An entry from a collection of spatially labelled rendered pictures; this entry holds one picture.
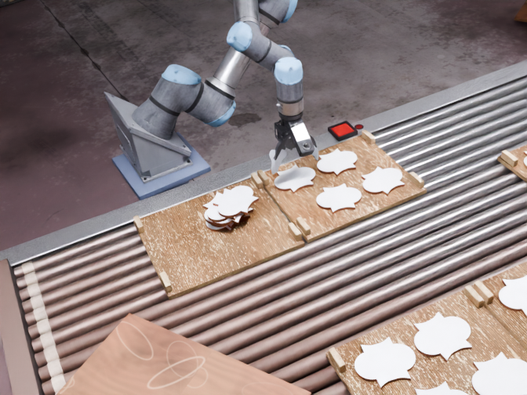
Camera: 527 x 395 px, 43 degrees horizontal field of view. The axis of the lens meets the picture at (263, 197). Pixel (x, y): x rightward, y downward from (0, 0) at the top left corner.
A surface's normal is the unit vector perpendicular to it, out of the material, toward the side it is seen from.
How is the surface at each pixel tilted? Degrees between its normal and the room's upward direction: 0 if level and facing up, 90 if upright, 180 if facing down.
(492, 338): 0
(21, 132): 0
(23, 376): 0
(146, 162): 90
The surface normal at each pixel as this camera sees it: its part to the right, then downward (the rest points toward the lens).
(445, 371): -0.11, -0.76
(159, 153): 0.47, 0.54
